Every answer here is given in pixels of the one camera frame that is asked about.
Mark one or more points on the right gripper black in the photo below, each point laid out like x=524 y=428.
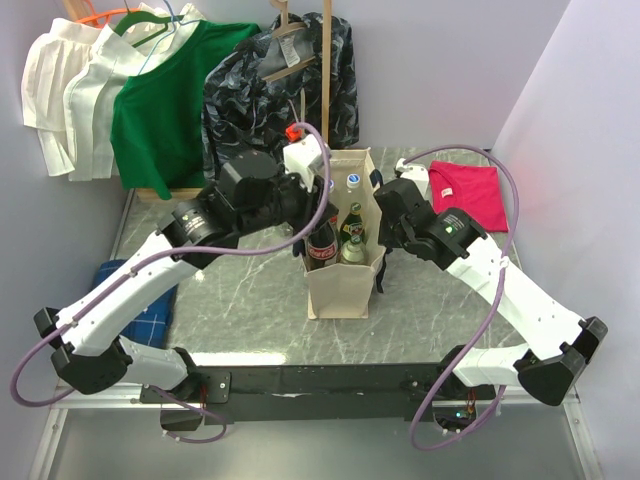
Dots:
x=384 y=234

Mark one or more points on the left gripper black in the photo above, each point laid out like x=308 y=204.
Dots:
x=311 y=201

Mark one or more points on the Coca-Cola glass bottle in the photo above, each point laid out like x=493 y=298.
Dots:
x=334 y=223
x=322 y=247

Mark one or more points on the green Perrier bottle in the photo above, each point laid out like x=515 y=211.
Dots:
x=353 y=224

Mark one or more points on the clear Chang soda bottle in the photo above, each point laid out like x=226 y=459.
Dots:
x=353 y=251

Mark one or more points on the cream canvas tote bag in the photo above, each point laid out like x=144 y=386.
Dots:
x=342 y=291

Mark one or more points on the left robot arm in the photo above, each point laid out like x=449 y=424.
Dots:
x=251 y=193

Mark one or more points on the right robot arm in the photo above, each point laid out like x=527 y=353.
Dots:
x=557 y=343

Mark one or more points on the pink folded t-shirt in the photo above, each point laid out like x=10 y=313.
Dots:
x=474 y=189

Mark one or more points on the dark patterned hanging shirt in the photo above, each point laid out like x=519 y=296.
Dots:
x=241 y=111

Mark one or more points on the green hanging t-shirt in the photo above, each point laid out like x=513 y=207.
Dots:
x=156 y=126

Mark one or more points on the wooden hanger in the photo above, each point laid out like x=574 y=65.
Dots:
x=290 y=49

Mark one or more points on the blue plaid cloth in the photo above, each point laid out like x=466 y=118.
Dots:
x=151 y=326

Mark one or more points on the green hanger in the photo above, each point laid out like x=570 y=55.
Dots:
x=140 y=26

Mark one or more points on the white hanging blouse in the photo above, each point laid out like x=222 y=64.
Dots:
x=70 y=81

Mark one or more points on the orange hanger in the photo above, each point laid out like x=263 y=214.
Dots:
x=88 y=15

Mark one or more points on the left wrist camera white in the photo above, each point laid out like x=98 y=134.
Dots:
x=304 y=158

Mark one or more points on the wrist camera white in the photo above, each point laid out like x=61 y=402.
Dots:
x=304 y=158
x=417 y=173

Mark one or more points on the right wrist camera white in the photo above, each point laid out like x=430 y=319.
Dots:
x=417 y=173

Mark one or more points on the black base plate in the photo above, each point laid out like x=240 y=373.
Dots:
x=314 y=392

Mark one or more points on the aluminium rail frame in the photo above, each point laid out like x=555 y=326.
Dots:
x=312 y=422

